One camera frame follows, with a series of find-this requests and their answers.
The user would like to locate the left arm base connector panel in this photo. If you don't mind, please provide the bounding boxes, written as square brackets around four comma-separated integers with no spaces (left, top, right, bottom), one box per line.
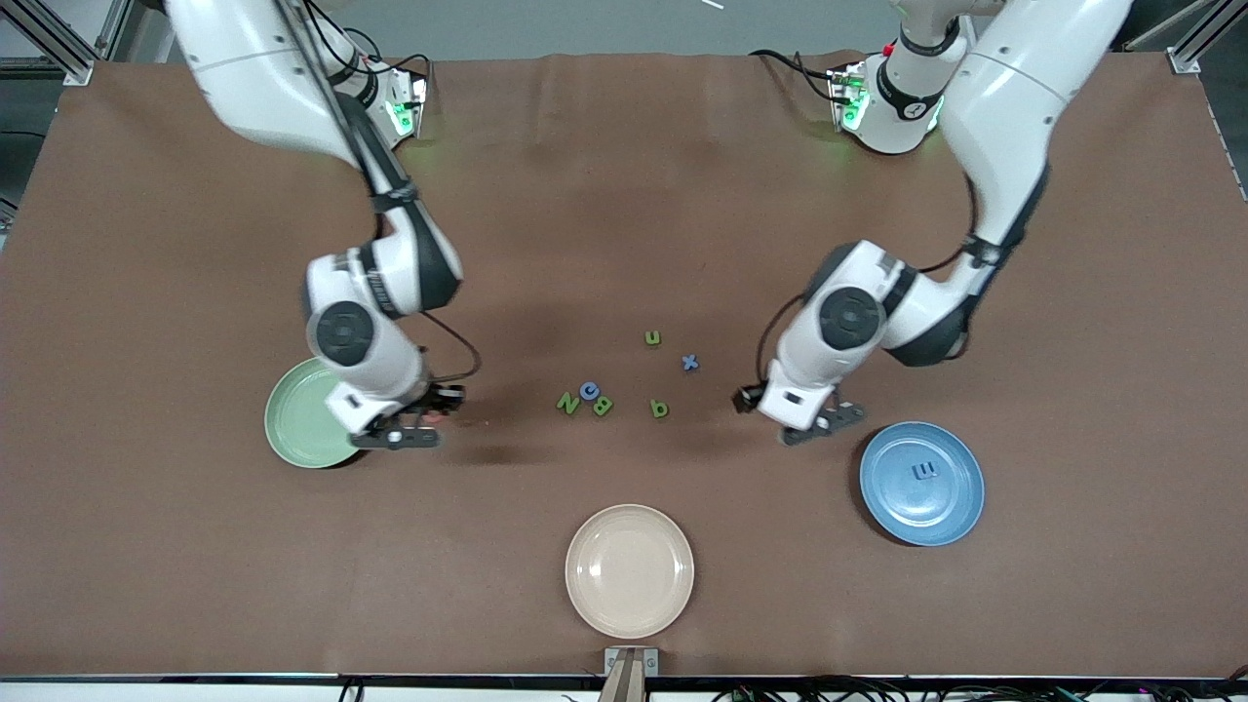
[829,63,869,133]

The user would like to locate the right arm base connector panel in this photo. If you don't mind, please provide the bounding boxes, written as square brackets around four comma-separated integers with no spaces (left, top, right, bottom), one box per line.
[385,68,430,142]

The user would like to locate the green plate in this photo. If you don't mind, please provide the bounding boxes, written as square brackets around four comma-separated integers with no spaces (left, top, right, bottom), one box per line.
[264,357,367,470]

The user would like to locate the blue plate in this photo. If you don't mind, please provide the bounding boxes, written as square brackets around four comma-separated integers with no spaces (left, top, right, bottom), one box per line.
[859,421,986,547]

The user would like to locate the beige plate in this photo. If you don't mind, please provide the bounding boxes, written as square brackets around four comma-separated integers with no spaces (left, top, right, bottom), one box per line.
[565,503,696,640]

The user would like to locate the brown table cover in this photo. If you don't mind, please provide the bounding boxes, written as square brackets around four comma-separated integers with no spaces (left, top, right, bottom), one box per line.
[0,51,1248,679]

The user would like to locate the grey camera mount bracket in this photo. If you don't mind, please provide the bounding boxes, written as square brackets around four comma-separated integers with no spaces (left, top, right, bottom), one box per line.
[600,646,660,702]

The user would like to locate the black cable bundle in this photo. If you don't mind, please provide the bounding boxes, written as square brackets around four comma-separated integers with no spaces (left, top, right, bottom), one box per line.
[712,673,1248,702]

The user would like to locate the black right arm base cable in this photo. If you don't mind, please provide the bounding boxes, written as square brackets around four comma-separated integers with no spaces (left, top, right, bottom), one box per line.
[346,27,435,84]

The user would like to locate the black arm base cable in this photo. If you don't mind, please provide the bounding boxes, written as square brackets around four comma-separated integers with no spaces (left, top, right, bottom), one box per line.
[749,49,849,103]
[346,27,435,84]

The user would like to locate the black left arm base cable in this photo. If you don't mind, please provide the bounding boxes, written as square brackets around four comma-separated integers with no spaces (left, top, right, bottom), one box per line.
[749,49,849,103]

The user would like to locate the aluminium frame profile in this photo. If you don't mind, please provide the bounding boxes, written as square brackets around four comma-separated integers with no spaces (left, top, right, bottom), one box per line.
[1168,0,1248,75]
[0,0,133,87]

